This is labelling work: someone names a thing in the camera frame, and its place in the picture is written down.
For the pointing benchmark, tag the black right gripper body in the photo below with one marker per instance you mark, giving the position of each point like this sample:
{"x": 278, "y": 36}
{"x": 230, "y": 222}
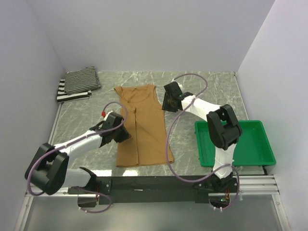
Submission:
{"x": 167, "y": 105}

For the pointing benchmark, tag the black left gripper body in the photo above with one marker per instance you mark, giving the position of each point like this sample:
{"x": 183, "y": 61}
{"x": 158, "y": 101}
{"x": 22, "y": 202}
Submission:
{"x": 120, "y": 134}

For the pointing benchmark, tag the tan tank top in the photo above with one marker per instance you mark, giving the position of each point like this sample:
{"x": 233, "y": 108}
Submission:
{"x": 146, "y": 125}

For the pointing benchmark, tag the thin striped black tank top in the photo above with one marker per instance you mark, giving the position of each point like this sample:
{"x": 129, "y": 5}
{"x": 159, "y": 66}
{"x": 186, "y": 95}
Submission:
{"x": 81, "y": 81}

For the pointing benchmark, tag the wide striped black white tank top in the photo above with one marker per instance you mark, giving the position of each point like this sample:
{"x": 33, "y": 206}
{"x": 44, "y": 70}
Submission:
{"x": 62, "y": 96}

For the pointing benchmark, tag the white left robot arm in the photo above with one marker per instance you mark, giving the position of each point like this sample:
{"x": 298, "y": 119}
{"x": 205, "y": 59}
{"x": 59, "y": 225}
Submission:
{"x": 48, "y": 169}

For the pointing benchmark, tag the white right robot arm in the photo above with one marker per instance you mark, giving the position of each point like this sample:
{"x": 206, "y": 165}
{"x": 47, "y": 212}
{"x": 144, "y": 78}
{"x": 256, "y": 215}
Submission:
{"x": 224, "y": 131}

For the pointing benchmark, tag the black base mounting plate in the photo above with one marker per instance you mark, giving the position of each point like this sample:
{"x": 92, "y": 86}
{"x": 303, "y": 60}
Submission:
{"x": 147, "y": 189}

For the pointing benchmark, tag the green plastic bin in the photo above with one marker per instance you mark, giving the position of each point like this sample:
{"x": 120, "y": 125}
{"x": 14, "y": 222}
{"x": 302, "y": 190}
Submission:
{"x": 253, "y": 148}

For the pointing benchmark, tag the aluminium rail frame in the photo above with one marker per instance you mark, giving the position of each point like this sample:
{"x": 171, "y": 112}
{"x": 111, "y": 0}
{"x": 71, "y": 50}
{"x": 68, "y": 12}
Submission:
{"x": 258, "y": 207}

